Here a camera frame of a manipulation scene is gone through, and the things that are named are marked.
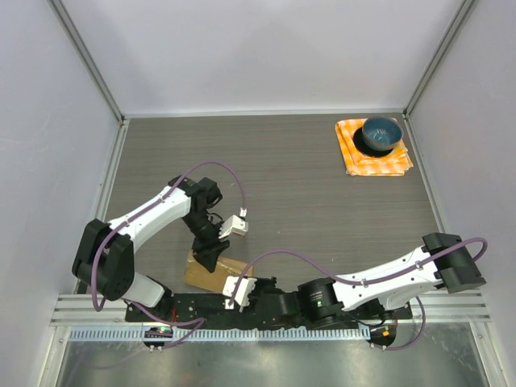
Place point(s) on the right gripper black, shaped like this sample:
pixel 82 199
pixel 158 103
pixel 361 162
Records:
pixel 260 283

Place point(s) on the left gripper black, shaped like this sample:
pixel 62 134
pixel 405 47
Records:
pixel 212 245

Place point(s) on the brown cardboard express box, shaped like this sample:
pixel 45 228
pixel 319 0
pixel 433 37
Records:
pixel 197 276

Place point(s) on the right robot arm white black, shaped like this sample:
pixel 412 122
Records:
pixel 444 261

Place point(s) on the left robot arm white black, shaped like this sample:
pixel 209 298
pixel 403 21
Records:
pixel 105 258

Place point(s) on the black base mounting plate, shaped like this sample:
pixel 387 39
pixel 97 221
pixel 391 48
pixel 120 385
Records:
pixel 201 308

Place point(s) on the orange checkered cloth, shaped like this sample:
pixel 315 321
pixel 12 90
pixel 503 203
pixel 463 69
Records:
pixel 396 163

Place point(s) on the blue ceramic bowl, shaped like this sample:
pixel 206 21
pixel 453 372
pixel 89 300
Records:
pixel 382 133

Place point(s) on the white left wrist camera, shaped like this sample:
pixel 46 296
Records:
pixel 234 225

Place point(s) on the white slotted cable duct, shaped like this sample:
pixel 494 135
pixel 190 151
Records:
pixel 150 334

